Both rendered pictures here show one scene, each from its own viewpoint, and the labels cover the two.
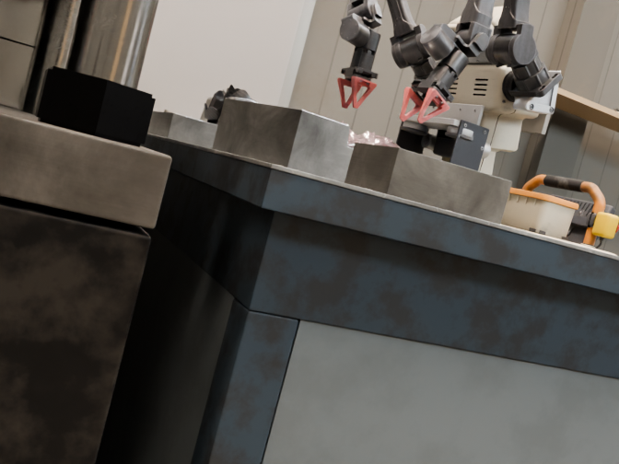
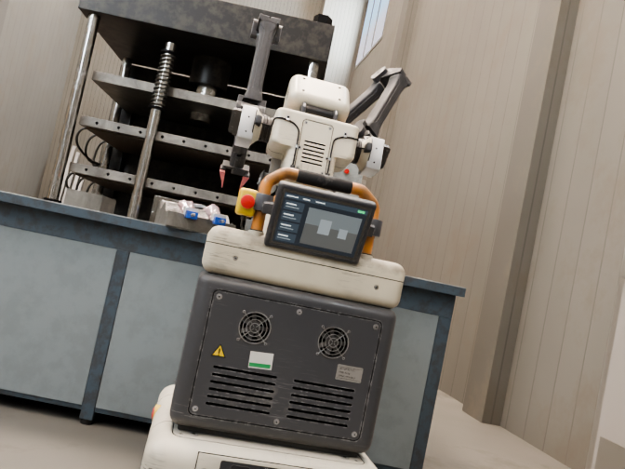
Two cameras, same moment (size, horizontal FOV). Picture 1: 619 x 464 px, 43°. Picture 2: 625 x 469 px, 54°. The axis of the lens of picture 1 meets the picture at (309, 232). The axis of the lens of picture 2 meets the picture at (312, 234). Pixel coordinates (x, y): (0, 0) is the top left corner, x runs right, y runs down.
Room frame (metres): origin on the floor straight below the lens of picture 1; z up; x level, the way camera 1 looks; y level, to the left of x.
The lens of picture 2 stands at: (3.03, -2.27, 0.75)
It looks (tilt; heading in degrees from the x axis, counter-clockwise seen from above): 3 degrees up; 111
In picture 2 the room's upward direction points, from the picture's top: 12 degrees clockwise
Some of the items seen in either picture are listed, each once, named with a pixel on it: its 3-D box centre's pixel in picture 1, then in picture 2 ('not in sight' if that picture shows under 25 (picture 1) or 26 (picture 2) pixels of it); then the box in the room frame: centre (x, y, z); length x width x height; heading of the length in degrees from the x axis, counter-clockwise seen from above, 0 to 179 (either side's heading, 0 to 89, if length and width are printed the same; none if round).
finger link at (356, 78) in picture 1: (357, 90); not in sight; (2.05, -0.03, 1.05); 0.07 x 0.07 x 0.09; 23
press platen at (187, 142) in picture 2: not in sight; (194, 154); (1.03, 0.80, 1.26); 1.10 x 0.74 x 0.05; 23
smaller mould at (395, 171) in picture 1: (426, 183); (90, 202); (1.21, -0.15, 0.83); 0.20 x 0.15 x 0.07; 113
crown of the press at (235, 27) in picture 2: not in sight; (210, 71); (1.05, 0.76, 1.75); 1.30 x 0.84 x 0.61; 23
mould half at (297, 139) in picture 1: (348, 159); (192, 218); (1.64, -0.04, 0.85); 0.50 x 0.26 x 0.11; 130
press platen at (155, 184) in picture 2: not in sight; (185, 195); (1.03, 0.80, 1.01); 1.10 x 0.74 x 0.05; 23
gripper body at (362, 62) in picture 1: (361, 63); not in sight; (2.07, -0.02, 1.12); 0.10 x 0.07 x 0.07; 23
